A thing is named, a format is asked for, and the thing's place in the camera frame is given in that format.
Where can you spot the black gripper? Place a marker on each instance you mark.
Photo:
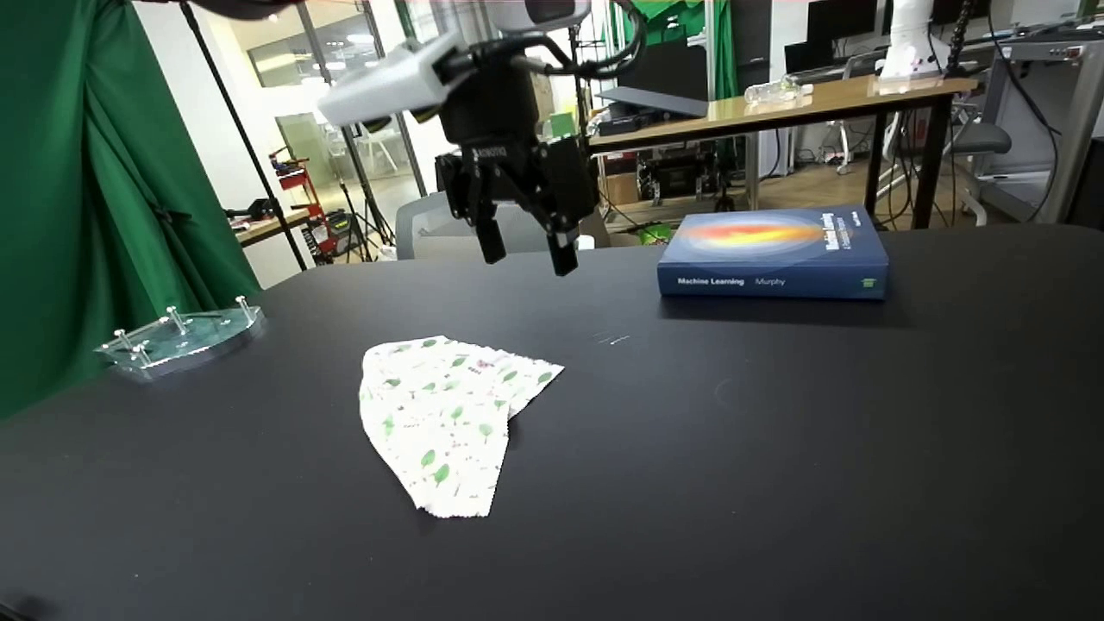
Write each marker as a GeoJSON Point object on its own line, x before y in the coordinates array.
{"type": "Point", "coordinates": [506, 126]}

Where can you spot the white cloth with green dots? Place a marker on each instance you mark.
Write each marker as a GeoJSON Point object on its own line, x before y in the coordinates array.
{"type": "Point", "coordinates": [442, 424]}

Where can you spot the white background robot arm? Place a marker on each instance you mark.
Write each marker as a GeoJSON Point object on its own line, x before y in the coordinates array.
{"type": "Point", "coordinates": [911, 39]}

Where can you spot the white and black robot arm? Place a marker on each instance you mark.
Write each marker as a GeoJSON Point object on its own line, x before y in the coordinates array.
{"type": "Point", "coordinates": [540, 11]}

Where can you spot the red cart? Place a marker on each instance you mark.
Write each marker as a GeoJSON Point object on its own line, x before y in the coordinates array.
{"type": "Point", "coordinates": [323, 213]}

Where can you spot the black slanted desk monitor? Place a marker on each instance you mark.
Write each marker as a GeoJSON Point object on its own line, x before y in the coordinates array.
{"type": "Point", "coordinates": [660, 81]}

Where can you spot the blue hardcover book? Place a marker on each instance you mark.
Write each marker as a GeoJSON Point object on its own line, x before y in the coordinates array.
{"type": "Point", "coordinates": [770, 246]}

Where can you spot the green poster board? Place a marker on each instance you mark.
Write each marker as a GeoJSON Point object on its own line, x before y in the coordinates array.
{"type": "Point", "coordinates": [691, 34]}

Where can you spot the clear plastic container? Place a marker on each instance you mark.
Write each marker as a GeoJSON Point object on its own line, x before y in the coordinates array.
{"type": "Point", "coordinates": [781, 93]}

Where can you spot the black backdrop pole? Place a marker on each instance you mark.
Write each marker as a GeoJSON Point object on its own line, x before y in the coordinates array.
{"type": "Point", "coordinates": [244, 140]}

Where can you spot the wooden desk with black legs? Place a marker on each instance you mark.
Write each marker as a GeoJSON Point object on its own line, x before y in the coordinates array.
{"type": "Point", "coordinates": [804, 100]}

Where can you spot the clear acrylic plate with bolts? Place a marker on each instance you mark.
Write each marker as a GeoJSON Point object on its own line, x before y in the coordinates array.
{"type": "Point", "coordinates": [179, 336]}

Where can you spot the black computer monitor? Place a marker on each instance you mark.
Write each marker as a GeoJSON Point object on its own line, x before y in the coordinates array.
{"type": "Point", "coordinates": [843, 22]}

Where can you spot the green curtain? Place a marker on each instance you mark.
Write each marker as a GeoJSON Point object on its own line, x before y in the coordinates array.
{"type": "Point", "coordinates": [81, 172]}

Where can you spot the grey chair with armrests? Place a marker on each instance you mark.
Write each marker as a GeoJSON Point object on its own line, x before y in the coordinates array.
{"type": "Point", "coordinates": [1038, 126]}

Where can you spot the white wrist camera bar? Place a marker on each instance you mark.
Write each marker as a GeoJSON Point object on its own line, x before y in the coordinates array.
{"type": "Point", "coordinates": [384, 81]}

